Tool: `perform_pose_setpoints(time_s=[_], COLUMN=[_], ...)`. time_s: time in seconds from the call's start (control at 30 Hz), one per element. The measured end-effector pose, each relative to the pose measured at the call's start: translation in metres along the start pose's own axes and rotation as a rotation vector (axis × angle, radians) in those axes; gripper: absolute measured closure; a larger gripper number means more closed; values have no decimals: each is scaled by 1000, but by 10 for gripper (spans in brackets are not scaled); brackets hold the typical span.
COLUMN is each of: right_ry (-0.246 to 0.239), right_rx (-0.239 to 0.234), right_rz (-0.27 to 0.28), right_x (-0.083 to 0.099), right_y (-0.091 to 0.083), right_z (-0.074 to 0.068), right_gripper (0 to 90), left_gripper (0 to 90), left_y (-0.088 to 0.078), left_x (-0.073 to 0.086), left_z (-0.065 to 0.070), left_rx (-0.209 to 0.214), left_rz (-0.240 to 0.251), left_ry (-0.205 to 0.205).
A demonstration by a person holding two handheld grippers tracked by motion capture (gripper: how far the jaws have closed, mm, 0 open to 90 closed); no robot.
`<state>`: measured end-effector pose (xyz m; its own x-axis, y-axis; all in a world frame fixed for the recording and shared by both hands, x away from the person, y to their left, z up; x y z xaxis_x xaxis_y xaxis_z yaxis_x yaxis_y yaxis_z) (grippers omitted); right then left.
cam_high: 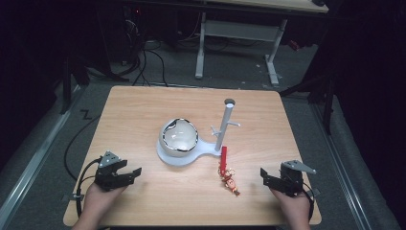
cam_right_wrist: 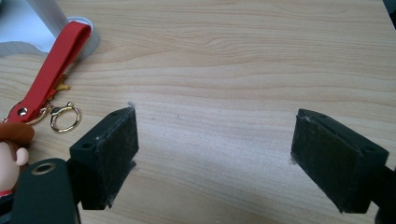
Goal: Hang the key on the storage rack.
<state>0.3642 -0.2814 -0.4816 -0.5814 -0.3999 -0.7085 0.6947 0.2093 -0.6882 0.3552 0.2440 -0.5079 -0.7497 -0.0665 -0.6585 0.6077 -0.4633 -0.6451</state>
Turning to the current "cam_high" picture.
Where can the person's left hand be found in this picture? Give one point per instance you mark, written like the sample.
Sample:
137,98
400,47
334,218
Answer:
100,199

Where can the person's right hand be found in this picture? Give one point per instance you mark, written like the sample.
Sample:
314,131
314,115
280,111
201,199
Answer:
293,207

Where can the white peg stand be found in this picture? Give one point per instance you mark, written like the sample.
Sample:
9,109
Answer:
225,127

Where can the metal floor rail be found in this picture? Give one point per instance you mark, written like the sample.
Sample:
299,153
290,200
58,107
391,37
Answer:
35,159
343,166

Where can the black metal stand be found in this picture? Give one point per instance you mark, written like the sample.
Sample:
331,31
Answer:
322,92
68,83

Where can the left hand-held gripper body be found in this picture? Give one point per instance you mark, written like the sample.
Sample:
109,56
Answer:
107,174

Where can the grey metal table bracket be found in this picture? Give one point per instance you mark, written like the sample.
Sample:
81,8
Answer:
316,192

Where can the white-legged wooden desk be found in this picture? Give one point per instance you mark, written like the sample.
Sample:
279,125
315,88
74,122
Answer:
242,30

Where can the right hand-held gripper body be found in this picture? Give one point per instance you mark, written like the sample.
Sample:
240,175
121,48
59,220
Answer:
293,177

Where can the white bowl with dark rim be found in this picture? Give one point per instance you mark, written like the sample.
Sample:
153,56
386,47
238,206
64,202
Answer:
178,138

